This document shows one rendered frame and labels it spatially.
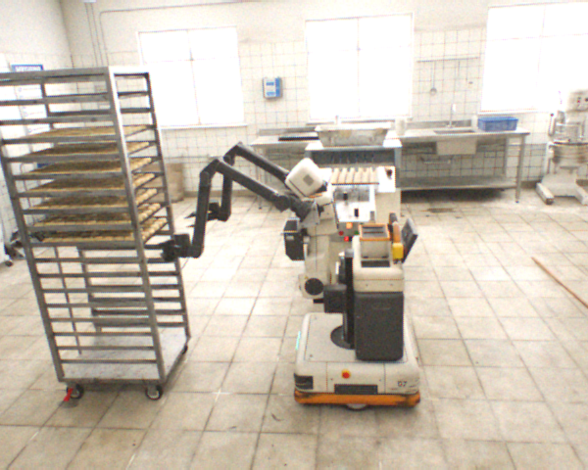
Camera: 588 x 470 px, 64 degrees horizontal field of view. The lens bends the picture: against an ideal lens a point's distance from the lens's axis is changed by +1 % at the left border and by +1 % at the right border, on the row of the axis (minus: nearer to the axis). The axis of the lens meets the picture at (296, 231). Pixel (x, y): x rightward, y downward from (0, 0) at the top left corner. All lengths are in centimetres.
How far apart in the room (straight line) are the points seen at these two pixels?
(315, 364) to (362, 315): 38
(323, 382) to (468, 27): 529
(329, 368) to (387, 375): 30
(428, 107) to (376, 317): 473
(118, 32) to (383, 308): 592
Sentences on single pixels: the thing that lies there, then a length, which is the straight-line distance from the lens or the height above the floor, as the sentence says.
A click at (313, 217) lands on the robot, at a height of 108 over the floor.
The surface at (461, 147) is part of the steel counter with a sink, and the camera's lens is 634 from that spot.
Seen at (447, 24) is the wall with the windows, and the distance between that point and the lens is 684.
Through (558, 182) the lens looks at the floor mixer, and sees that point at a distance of 692.
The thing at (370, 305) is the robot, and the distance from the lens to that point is 241.
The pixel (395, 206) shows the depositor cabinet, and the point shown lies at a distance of 371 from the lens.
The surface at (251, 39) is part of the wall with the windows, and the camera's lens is 686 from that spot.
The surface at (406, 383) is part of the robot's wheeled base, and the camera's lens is 262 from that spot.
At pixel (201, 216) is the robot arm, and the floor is 112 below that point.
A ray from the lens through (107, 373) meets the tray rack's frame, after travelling 307.
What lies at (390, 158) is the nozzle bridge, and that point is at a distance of 370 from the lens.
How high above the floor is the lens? 177
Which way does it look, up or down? 19 degrees down
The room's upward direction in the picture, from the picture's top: 3 degrees counter-clockwise
